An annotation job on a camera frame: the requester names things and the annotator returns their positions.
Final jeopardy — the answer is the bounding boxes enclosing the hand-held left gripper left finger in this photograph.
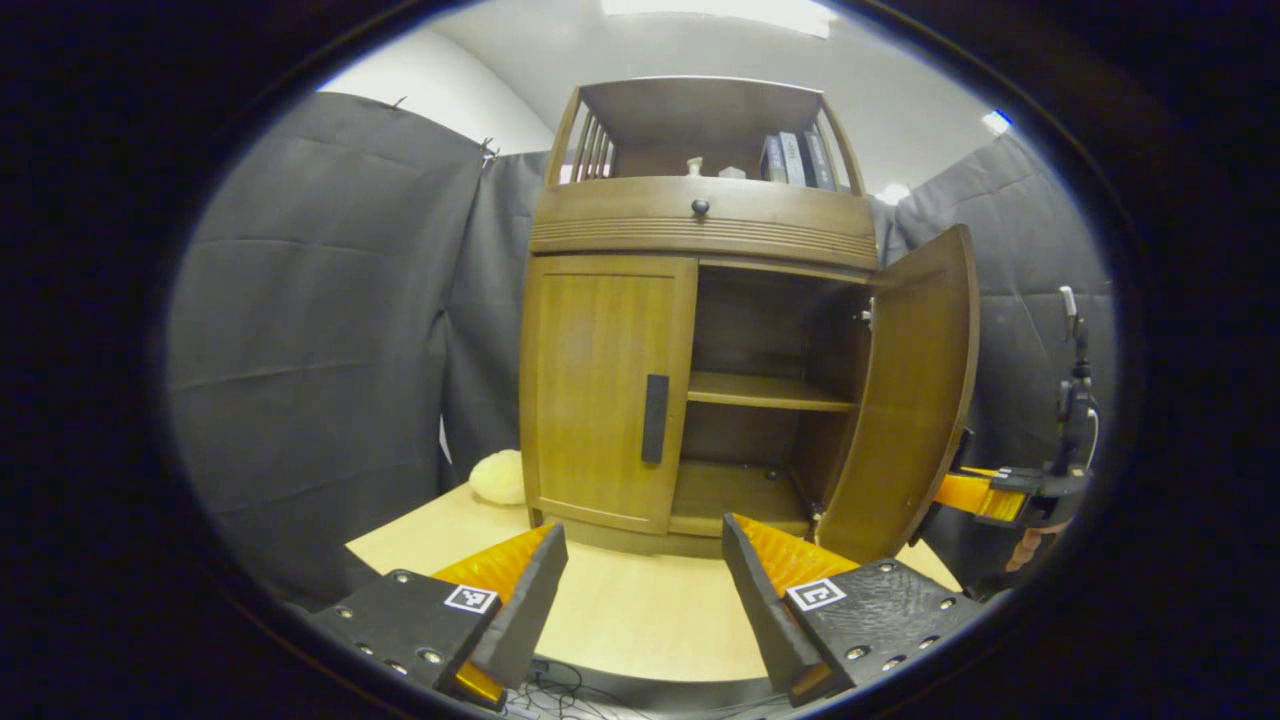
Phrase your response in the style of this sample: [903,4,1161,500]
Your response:
[305,523,571,713]

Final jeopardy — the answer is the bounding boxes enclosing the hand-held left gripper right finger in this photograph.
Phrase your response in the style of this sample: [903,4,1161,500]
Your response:
[722,514,991,707]

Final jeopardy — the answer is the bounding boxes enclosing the wooden cabinet door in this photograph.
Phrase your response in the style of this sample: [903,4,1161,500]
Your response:
[815,224,981,564]
[520,254,699,536]

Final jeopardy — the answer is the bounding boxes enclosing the wooden double-door shoe cabinet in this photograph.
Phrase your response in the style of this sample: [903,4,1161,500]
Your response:
[518,76,981,566]

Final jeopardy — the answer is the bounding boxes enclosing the wooden cabinet shelf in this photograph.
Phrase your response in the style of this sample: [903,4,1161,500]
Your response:
[687,372,859,413]

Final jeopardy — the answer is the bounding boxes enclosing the cream plush ball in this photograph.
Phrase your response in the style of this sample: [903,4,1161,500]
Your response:
[468,449,528,506]

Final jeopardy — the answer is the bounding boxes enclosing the black backdrop cloth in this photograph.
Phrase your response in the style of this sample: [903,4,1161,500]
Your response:
[165,90,1116,611]

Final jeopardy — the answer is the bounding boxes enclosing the long ceiling light panel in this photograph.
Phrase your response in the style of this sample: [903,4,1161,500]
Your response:
[600,0,836,39]

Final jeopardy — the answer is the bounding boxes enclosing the black cable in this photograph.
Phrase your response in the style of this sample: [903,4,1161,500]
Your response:
[505,655,601,719]

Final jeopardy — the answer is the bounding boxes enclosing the black left door handle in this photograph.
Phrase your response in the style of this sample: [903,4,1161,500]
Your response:
[641,374,670,465]

